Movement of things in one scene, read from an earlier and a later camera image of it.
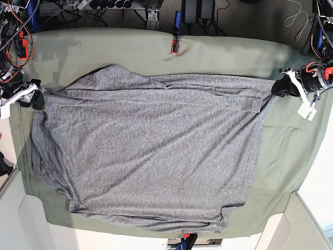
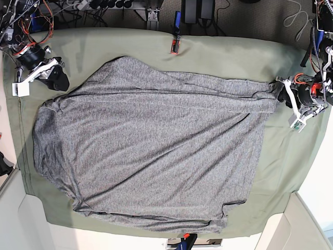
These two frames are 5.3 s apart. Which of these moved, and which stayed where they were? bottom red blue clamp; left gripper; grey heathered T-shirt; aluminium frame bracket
Moved: left gripper
Stayed: grey heathered T-shirt; bottom red blue clamp; aluminium frame bracket
